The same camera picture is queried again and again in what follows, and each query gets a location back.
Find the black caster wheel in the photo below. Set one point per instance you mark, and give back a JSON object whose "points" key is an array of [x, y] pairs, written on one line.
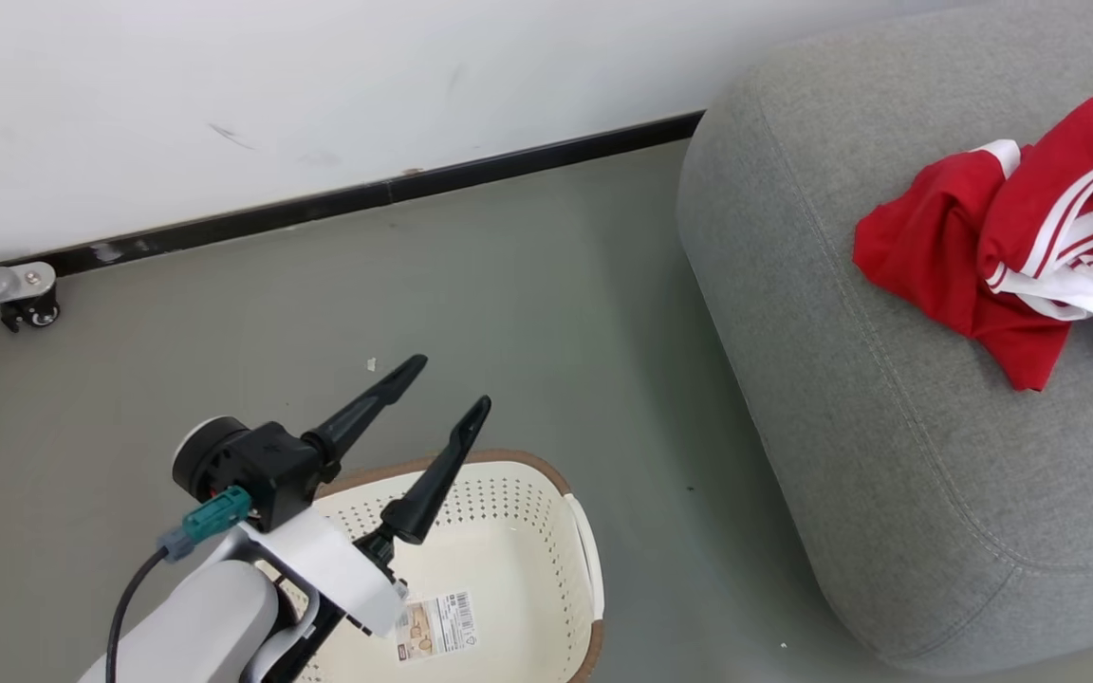
{"points": [[34, 313]]}

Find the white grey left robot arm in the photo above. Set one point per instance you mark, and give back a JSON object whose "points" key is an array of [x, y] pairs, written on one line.
{"points": [[195, 626]]}

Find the black baseboard strip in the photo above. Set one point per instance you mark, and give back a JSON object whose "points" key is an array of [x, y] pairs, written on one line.
{"points": [[366, 197]]}

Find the barcode label sticker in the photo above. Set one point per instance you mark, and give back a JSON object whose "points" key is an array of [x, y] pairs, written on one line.
{"points": [[435, 626]]}

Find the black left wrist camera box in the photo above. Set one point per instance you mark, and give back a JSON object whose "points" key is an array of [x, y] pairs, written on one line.
{"points": [[262, 465]]}

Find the red shorts with white stripe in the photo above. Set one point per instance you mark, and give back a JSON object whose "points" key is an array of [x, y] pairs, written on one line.
{"points": [[926, 247]]}

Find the red printed basketball jersey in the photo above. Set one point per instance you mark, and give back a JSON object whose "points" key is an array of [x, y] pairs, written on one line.
{"points": [[1068, 171]]}

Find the cream perforated laundry basket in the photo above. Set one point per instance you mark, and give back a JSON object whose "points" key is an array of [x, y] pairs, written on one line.
{"points": [[518, 550]]}

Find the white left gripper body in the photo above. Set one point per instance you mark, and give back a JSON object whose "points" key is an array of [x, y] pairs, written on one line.
{"points": [[338, 569]]}

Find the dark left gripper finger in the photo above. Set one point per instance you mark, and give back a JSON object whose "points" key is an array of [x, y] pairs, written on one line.
{"points": [[366, 408], [433, 484]]}

